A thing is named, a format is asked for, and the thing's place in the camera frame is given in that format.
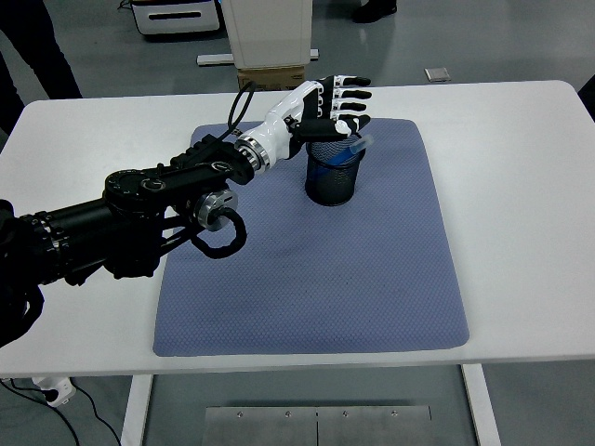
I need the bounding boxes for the black floor cable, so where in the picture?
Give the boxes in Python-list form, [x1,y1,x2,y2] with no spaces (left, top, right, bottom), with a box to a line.
[0,378,80,446]
[72,384,123,446]

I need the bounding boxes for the dark furniture piece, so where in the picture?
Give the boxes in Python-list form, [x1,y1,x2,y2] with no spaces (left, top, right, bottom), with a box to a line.
[577,72,595,125]

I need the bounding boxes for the black mesh pen holder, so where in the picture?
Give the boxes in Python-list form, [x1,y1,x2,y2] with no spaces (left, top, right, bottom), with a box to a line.
[304,132,364,207]

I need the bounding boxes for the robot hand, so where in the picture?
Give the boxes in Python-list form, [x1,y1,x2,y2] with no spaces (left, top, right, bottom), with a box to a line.
[241,73,373,162]

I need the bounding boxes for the brown cardboard box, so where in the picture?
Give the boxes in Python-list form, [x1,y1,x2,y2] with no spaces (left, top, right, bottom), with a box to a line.
[236,66,308,93]

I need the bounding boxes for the white appliance with black slot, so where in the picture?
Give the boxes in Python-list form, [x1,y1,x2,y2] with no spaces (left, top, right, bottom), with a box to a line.
[129,0,222,36]

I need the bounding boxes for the white power strip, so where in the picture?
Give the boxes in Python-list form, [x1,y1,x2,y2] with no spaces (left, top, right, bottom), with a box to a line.
[31,375,76,409]

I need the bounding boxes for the white table leg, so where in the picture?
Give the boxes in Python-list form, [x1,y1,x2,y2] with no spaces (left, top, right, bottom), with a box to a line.
[459,364,502,446]
[119,374,154,446]

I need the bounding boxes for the person's black shoes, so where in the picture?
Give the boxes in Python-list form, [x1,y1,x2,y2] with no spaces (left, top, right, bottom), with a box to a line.
[351,0,400,24]

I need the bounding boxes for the person in dark clothes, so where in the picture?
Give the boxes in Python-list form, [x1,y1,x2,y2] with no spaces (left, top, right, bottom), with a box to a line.
[0,0,84,136]

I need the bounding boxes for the blue-grey textured mat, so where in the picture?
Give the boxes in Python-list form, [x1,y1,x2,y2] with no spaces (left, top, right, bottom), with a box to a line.
[152,117,470,358]

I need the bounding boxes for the blue marker with clear cap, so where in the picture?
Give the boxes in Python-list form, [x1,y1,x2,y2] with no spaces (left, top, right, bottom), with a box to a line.
[320,134,375,167]

